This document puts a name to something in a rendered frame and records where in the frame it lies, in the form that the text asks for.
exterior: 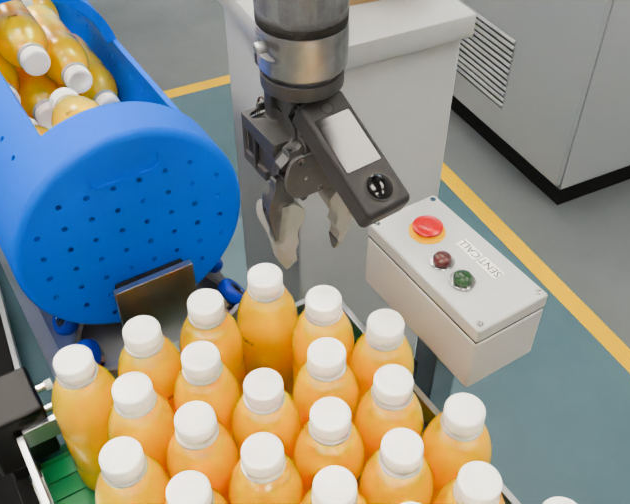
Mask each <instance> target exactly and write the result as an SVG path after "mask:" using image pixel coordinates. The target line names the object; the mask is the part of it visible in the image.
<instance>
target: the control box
mask: <svg viewBox="0 0 630 504"><path fill-rule="evenodd" d="M423 215H430V216H434V217H436V218H438V219H439V220H441V222H442V223H443V231H442V233H441V234H440V235H438V236H436V237H431V238H428V237H423V236H420V235H418V234H417V233H415V232H414V230H413V228H412V224H413V221H414V220H415V219H416V218H417V217H419V216H423ZM368 234H369V238H368V249H367V264H366V281H367V282H368V283H369V285H370V286H371V287H372V288H373V289H374V290H375V291H376V292H377V293H378V294H379V295H380V296H381V297H382V298H383V300H384V301H385V302H386V303H387V304H388V305H389V306H390V307H391V308H392V309H393V310H394V311H396V312H398V313H399V314H400V315H401V316H402V318H403V319H404V322H405V323H406V324H407V325H408V326H409V327H410V329H411V330H412V331H413V332H414V333H415V334H416V335H417V336H418V337H419V338H420V339H421V340H422V341H423V342H424V344H425V345H426V346H427V347H428V348H429V349H430V350H431V351H432V352H433V353H434V354H435V355H436V356H437V357H438V359H439V360H440V361H441V362H442V363H443V364H444V365H445V366H446V367H447V368H448V369H449V370H450V371H451V372H452V374H453V375H454V376H455V377H456V378H457V379H458V380H459V381H460V382H461V383H462V384H463V385H464V386H465V387H468V386H470V385H472V384H474V383H475V382H477V381H479V380H481V379H482V378H484V377H486V376H488V375H489V374H491V373H493V372H495V371H497V370H498V369H500V368H502V367H504V366H505V365H507V364H509V363H511V362H512V361H514V360H516V359H518V358H519V357H521V356H523V355H525V354H527V353H528V352H529V351H530V350H531V347H532V344H533V341H534V337H535V334H536V331H537V328H538V325H539V321H540V318H541V315H542V312H543V307H544V306H545V303H546V300H547V297H548V294H547V293H546V292H545V291H543V290H542V289H541V288H540V287H539V286H538V285H536V284H535V283H534V282H533V281H532V280H531V279H530V278H528V277H527V276H526V275H525V274H524V273H523V272H522V271H520V270H519V269H518V268H517V267H516V266H515V265H514V264H512V263H511V262H510V261H509V260H508V259H507V258H505V257H504V256H503V255H502V254H501V253H500V252H499V251H497V250H496V249H495V248H494V247H493V246H492V245H491V244H489V243H488V242H487V241H486V240H485V239H484V238H482V237H481V236H480V235H479V234H478V233H477V232H476V231H474V230H473V229H472V228H471V227H470V226H469V225H468V224H466V223H465V222H464V221H463V220H462V219H461V218H460V217H458V216H457V215H456V214H455V213H454V212H453V211H451V210H450V209H449V208H448V207H447V206H446V205H445V204H443V203H442V202H441V201H440V200H439V199H438V198H437V197H435V196H431V197H428V198H426V199H424V200H421V201H419V202H417V203H414V204H412V205H410V206H407V207H405V208H403V209H402V210H400V211H398V212H396V213H394V214H392V215H390V216H388V217H386V218H384V219H382V220H380V221H378V222H376V223H374V224H372V225H370V226H369V229H368ZM463 240H465V241H466V243H464V242H465V241H463ZM462 243H464V244H462ZM467 243H468V244H469V245H470V246H469V245H468V244H467ZM460 244H462V245H460ZM467 246H469V247H467ZM465 247H467V248H465ZM470 247H471V249H472V250H476V251H472V250H471V249H470V250H469V248H470ZM464 248H465V249H464ZM468 250H469V251H470V252H467V251H468ZM438 251H446V252H448V253H450V254H451V256H452V264H451V265H450V266H449V267H445V268H441V267H438V266H436V265H435V264H434V263H433V261H432V259H433V256H434V254H435V253H436V252H438ZM477 252H478V253H479V254H480V256H479V257H477V256H478V255H479V254H478V253H477ZM471 254H472V255H473V256H475V257H473V256H472V255H471ZM485 259H486V260H485ZM478 260H479V261H480V262H481V261H483V260H485V261H483V262H481V263H482V264H481V263H480V262H479V261H478ZM487 263H490V264H489V268H491V267H493V266H494V267H493V268H491V269H489V270H490V271H491V272H494V271H496V269H497V270H498V271H496V272H494V273H491V272H490V271H489V270H487V268H488V264H487ZM485 264H487V265H485ZM483 265H485V266H483ZM495 268H496V269H495ZM462 269H463V270H467V271H469V272H470V273H471V274H472V276H473V281H472V284H471V285H470V286H467V287H460V286H457V285H456V284H455V283H454V282H453V280H452V277H453V274H454V273H455V272H456V271H457V270H462ZM492 269H493V270H494V271H493V270H492ZM497 272H501V273H502V275H501V274H500V273H498V277H495V276H497ZM493 274H495V276H494V275H493Z"/></svg>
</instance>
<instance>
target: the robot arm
mask: <svg viewBox="0 0 630 504"><path fill-rule="evenodd" d="M253 7H254V20H255V33H256V42H255V43H254V44H253V50H254V60H255V64H256V65H258V66H259V72H260V84H261V86H262V88H263V90H264V97H263V96H260V97H258V99H257V103H256V107H255V108H252V109H249V110H246V111H243V112H241V118H242V131H243V144H244V156H245V158H246V159H247V160H248V162H249V163H250V164H251V165H252V166H253V167H254V168H255V169H256V171H257V172H258V173H259V174H260V175H261V176H262V177H263V179H264V180H265V181H268V180H270V183H269V184H268V185H267V186H266V188H265V189H264V191H263V195H262V199H259V200H258V201H257V204H256V213H257V216H258V218H259V220H260V222H261V223H262V225H263V227H264V228H265V230H266V232H267V233H268V235H269V238H270V241H271V246H272V248H273V251H274V254H275V256H276V258H277V259H278V261H279V262H280V263H281V264H282V265H283V266H284V267H285V269H288V268H290V267H291V266H292V265H293V264H294V263H295V262H296V261H297V260H298V257H297V256H296V248H297V246H298V244H299V239H298V230H299V227H300V225H301V224H302V222H303V221H304V218H305V212H306V211H305V209H304V208H303V207H302V206H301V205H300V204H299V203H298V202H297V201H296V200H295V199H294V198H300V199H301V200H302V201H304V200H306V199H307V197H308V195H311V194H313V193H316V192H318V193H319V195H320V196H321V198H322V199H323V201H324V202H325V204H326V205H327V207H328V208H329V213H328V216H327V217H328V219H329V220H330V223H331V226H330V231H329V237H330V242H331V246H332V247H333V248H336V247H338V246H339V245H340V243H341V241H342V239H343V237H344V235H345V233H346V231H347V229H348V227H349V225H350V223H351V221H352V218H354V219H355V221H356V222H357V224H358V225H359V226H360V227H362V228H366V227H368V226H370V225H372V224H374V223H376V222H378V221H380V220H382V219H384V218H386V217H388V216H390V215H392V214H394V213H396V212H398V211H400V210H402V208H403V207H404V206H405V205H406V204H407V203H408V201H409V199H410V194H409V193H408V191H407V190H406V188H405V187H404V185H403V183H402V182H401V180H400V179H399V177H398V176H397V174H396V173H395V171H394V170H393V168H392V167H391V165H390V164H389V162H388V161H387V159H386V158H385V156H384V155H383V153H382V152H381V150H380V149H379V147H378V146H377V144H376V143H375V141H374V140H373V138H372V137H371V135H370V134H369V132H368V131H367V129H366V128H365V126H364V125H363V123H362V122H361V120H360V118H359V117H358V115H357V114H356V112H355V111H354V109H353V108H352V106H351V105H350V103H349V102H348V100H347V99H346V97H345V96H344V94H343V93H342V92H341V91H339V90H340V89H341V88H342V86H343V84H344V70H345V67H346V65H347V62H348V45H349V0H253ZM260 98H262V99H263V100H264V101H261V102H260ZM262 110H265V112H263V113H260V111H262ZM256 112H257V115H256ZM258 112H259V114H258ZM254 114H255V115H254ZM252 115H254V116H252ZM247 131H248V137H247ZM248 140H249V149H248Z"/></svg>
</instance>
